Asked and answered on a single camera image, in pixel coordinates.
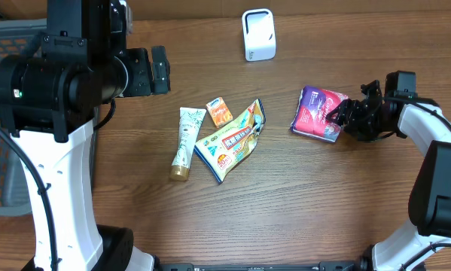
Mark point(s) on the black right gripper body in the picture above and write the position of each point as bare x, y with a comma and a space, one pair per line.
367, 121

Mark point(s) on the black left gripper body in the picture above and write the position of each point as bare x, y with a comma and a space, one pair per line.
138, 80

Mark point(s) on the purple Carefree pad pack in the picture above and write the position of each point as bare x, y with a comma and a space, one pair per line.
313, 106

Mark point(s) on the white Pantene tube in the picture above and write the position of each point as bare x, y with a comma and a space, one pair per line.
191, 120

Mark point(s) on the small orange tissue pack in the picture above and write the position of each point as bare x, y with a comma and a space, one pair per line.
219, 112

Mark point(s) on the yellow wet wipes pack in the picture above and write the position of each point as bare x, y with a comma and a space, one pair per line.
230, 145

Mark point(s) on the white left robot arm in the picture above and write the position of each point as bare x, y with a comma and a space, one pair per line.
47, 110

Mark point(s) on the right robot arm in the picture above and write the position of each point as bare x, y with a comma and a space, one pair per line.
428, 227

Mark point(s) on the white barcode scanner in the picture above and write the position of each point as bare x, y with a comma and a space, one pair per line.
259, 34

